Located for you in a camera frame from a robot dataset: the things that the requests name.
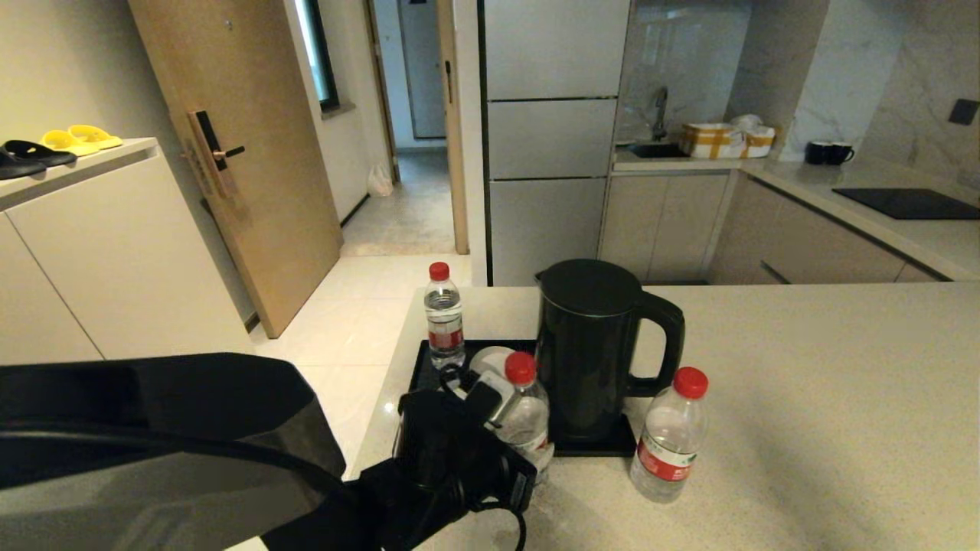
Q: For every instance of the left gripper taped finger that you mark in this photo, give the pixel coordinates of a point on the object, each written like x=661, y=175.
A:
x=540, y=465

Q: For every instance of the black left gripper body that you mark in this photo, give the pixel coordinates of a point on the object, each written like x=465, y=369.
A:
x=452, y=451

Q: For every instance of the clear water bottle red cap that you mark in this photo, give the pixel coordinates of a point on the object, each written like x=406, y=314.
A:
x=668, y=444
x=527, y=413
x=445, y=321

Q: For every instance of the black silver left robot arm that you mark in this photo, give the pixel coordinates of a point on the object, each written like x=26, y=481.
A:
x=168, y=428

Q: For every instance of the black electric kettle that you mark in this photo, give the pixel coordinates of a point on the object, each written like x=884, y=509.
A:
x=586, y=352

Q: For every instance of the black rectangular serving tray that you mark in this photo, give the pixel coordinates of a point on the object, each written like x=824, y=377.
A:
x=597, y=447

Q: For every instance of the beige kitchen base cabinets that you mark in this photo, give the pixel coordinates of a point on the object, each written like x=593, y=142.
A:
x=666, y=226

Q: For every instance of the white tied plastic bag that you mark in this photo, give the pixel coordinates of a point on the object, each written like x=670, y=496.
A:
x=380, y=182

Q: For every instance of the narrow wooden door leaf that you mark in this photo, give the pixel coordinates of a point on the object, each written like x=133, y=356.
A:
x=453, y=153

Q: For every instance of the silver refrigerator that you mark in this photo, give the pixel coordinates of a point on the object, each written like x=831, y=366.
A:
x=551, y=138

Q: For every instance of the dark kitchen sink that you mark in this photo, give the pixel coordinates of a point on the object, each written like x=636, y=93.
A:
x=657, y=151

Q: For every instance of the light wooden entrance door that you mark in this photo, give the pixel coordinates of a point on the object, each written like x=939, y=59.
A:
x=253, y=153

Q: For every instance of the yellow striped white box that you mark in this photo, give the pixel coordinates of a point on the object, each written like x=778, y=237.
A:
x=712, y=142

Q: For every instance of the chrome kitchen faucet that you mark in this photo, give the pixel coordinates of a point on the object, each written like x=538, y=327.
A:
x=660, y=107

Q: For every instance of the white hallway door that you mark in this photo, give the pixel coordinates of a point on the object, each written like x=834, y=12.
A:
x=423, y=69

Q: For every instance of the black electronic door lock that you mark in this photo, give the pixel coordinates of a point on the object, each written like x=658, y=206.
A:
x=204, y=138

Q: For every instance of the white crumpled plastic bag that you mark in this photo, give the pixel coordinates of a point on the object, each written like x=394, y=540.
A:
x=747, y=122

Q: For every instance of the dark framed window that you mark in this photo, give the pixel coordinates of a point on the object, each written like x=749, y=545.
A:
x=321, y=53

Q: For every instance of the black mug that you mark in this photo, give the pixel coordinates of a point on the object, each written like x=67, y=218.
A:
x=837, y=154

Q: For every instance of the black induction cooktop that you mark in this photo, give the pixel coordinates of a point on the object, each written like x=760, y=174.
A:
x=911, y=204

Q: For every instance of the yellow slipper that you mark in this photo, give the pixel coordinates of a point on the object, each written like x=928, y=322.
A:
x=63, y=142
x=98, y=136

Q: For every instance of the black slipper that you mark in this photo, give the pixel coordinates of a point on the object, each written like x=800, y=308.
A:
x=37, y=152
x=15, y=166

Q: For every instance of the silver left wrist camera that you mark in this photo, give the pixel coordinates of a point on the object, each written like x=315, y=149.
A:
x=484, y=398

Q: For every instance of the black wall socket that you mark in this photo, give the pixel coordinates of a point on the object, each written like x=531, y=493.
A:
x=963, y=113

